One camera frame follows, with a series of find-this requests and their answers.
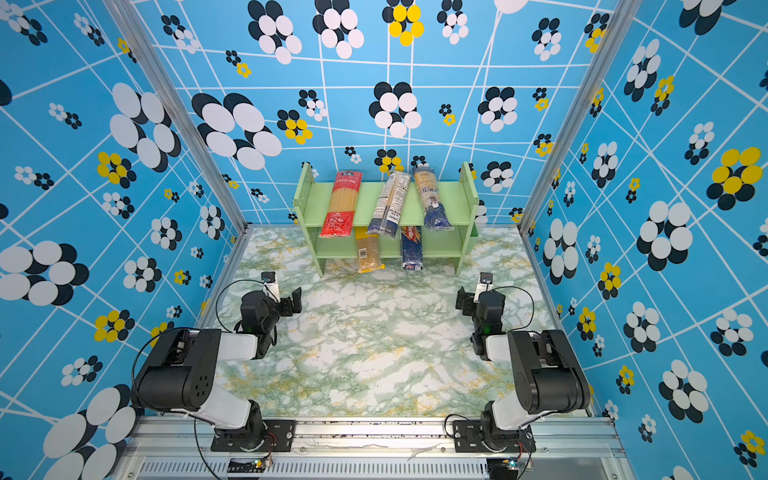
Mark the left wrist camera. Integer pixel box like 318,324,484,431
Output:
261,271,280,302

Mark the dark blue spaghetti box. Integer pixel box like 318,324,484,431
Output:
401,226,423,271

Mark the aluminium frame post right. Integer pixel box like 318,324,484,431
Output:
518,0,642,236

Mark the aluminium frame post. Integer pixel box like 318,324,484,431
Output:
518,0,642,236
104,0,249,235

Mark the green wooden shelf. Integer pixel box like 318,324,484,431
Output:
293,163,479,275

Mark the aluminium frame post left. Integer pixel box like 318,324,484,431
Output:
104,0,249,235

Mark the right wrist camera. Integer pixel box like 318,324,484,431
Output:
474,272,494,303

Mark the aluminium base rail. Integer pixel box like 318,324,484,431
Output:
114,417,634,479

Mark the yellow label spaghetti bag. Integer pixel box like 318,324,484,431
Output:
354,227,385,273

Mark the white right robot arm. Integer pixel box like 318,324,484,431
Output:
456,288,591,451

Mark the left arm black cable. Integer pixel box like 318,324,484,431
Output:
130,278,265,480

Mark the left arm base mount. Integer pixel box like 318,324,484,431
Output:
210,415,297,454

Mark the clear blue-end spaghetti bag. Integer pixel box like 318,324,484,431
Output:
413,166,453,231

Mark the blue label spaghetti bag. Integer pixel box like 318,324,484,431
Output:
367,171,411,237

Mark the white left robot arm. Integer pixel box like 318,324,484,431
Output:
132,286,302,452

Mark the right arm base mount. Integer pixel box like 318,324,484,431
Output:
443,414,536,456

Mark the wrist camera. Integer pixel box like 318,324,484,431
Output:
261,271,280,302
474,272,494,303

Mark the red spaghetti bag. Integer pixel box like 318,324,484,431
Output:
319,171,363,238

